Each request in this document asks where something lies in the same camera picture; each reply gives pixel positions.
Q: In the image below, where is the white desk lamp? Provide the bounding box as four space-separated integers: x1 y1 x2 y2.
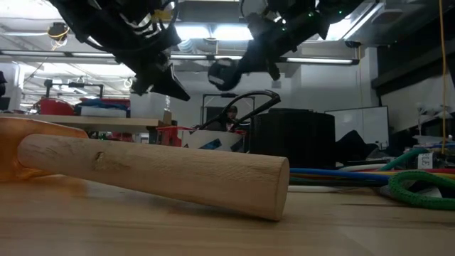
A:
414 102 454 120

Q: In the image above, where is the blue cloth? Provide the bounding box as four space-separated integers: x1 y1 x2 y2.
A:
76 98 129 110

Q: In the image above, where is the green braided cord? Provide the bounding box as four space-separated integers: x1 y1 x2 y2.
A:
387 170 455 211

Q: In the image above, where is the wooden workbench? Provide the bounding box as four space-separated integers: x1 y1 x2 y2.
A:
0 112 173 134

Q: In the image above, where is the green smooth cord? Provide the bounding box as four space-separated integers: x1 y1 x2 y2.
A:
379 148 432 172

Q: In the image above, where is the person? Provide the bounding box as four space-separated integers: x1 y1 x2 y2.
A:
203 105 250 133

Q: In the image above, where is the white board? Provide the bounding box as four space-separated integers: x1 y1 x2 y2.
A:
325 105 390 149

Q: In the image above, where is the gray label card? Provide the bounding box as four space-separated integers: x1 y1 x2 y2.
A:
377 179 444 200

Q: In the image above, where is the long ceiling light bar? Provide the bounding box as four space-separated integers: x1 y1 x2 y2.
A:
0 49 360 67

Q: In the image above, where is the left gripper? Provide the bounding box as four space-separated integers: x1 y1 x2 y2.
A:
106 31 191 102

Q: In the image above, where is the gray duct tape roll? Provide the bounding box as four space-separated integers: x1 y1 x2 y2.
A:
250 107 337 170

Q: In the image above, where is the white jug black cap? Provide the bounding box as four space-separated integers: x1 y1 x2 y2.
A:
129 90 168 120

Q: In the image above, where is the bundle of coloured wires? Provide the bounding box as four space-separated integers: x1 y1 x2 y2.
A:
290 172 455 180

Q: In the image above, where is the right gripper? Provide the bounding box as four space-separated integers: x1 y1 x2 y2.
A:
237 11 321 82

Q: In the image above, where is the white cord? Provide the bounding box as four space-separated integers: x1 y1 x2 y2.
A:
287 184 380 193
337 163 388 172

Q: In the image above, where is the black looped cord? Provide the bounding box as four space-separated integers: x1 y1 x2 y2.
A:
198 89 282 132

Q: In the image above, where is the white flat box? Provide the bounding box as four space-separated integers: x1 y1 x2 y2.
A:
80 105 128 119

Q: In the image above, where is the red container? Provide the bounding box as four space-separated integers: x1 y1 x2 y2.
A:
33 97 76 117

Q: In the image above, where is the yellow black ceiling cord reel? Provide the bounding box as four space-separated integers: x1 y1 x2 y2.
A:
47 21 72 50

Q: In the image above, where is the black plastic spool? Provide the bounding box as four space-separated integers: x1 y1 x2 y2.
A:
208 58 243 92

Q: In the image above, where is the yellow hanging power cord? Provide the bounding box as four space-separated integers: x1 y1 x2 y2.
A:
437 0 448 154

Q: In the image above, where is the black rectangular frame stand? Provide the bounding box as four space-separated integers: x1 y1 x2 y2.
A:
201 92 256 129

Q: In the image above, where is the white BLUE label tag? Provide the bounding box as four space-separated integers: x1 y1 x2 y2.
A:
417 152 434 170

